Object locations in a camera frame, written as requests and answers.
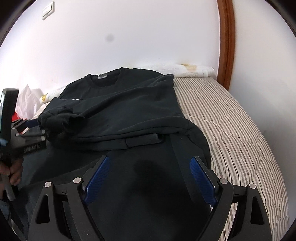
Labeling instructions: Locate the white wall switch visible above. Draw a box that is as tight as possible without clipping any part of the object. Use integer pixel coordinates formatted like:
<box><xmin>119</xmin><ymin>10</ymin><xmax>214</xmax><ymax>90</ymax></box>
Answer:
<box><xmin>42</xmin><ymin>1</ymin><xmax>55</xmax><ymax>20</ymax></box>

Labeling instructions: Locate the person's left hand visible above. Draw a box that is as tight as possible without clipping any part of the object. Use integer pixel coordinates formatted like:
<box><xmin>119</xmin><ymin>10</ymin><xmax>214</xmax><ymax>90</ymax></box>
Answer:
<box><xmin>1</xmin><ymin>158</ymin><xmax>23</xmax><ymax>186</ymax></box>

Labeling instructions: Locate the white plastic shopping bag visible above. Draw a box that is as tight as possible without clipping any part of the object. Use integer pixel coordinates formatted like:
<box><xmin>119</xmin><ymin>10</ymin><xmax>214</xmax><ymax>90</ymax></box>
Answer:
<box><xmin>16</xmin><ymin>85</ymin><xmax>43</xmax><ymax>120</ymax></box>

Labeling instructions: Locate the black sweatshirt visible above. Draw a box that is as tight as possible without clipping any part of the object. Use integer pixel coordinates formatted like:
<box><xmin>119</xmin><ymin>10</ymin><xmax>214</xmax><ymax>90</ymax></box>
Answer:
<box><xmin>14</xmin><ymin>68</ymin><xmax>211</xmax><ymax>240</ymax></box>

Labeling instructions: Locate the striped quilted mattress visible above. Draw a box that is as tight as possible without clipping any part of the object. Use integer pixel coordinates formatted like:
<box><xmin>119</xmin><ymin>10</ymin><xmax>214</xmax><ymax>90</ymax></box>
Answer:
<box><xmin>174</xmin><ymin>77</ymin><xmax>288</xmax><ymax>240</ymax></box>

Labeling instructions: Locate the brown wooden door frame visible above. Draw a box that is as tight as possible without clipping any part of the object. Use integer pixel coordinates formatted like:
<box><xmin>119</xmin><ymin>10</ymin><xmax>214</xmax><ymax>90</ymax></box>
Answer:
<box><xmin>217</xmin><ymin>0</ymin><xmax>236</xmax><ymax>90</ymax></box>

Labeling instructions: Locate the red paper shopping bag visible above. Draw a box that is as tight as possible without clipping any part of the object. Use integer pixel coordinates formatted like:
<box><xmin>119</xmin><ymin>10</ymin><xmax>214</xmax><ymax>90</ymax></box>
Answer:
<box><xmin>11</xmin><ymin>112</ymin><xmax>28</xmax><ymax>133</ymax></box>

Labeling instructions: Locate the white rolled paper with lemons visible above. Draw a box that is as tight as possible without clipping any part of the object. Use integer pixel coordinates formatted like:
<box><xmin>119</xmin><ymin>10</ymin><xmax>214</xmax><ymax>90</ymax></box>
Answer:
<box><xmin>39</xmin><ymin>64</ymin><xmax>216</xmax><ymax>104</ymax></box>

